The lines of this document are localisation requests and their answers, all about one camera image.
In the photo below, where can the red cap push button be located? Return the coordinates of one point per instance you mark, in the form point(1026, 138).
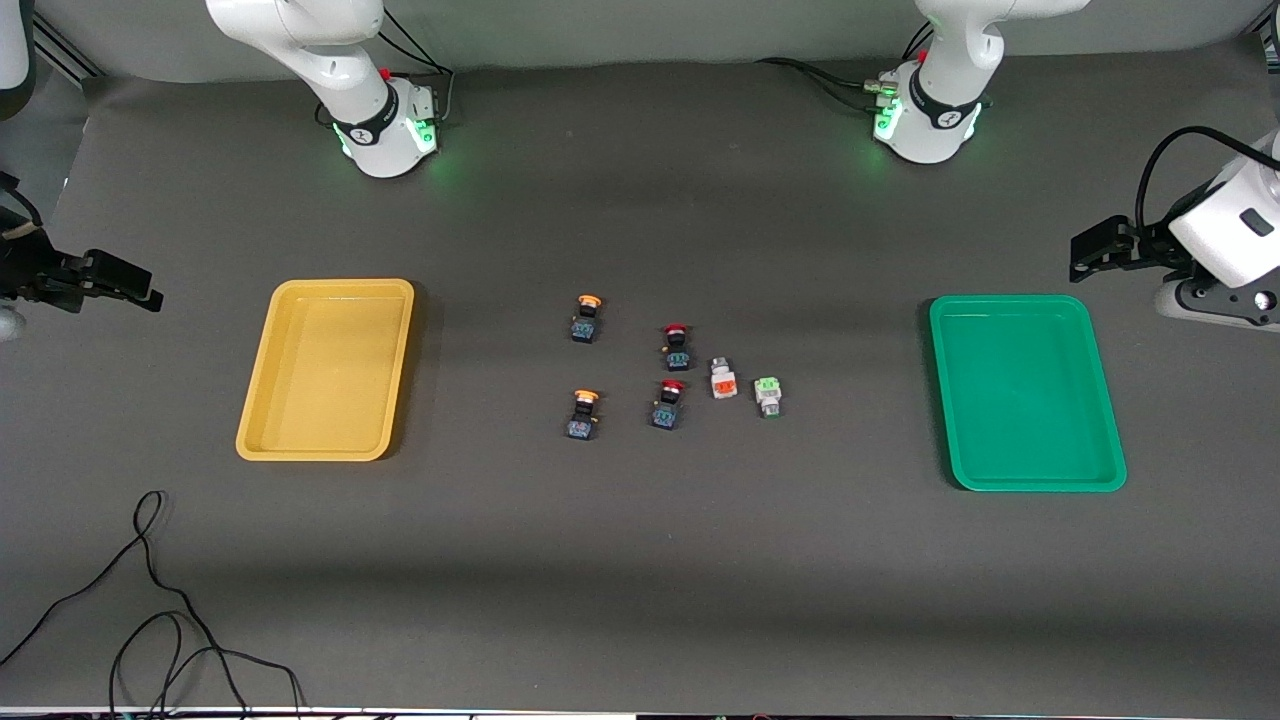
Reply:
point(677, 346)
point(668, 404)

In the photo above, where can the yellow cap push button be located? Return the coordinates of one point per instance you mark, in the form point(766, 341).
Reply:
point(587, 318)
point(583, 413)

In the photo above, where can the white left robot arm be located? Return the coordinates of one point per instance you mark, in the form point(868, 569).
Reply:
point(945, 110)

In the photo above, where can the white button with green block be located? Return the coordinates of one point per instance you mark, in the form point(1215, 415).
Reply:
point(768, 396)

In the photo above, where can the dark grey table mat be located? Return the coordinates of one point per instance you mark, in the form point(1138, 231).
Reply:
point(640, 200)

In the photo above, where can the white button with orange block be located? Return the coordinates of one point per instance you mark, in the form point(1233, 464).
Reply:
point(722, 378)

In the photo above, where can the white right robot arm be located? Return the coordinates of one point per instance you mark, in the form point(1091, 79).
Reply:
point(350, 60)

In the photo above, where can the green plastic tray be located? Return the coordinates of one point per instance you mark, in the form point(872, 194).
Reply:
point(1025, 395)

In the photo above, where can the yellow plastic tray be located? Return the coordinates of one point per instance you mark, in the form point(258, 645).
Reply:
point(325, 370)

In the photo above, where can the aluminium frame rail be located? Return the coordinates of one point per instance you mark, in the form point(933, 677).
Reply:
point(65, 50)

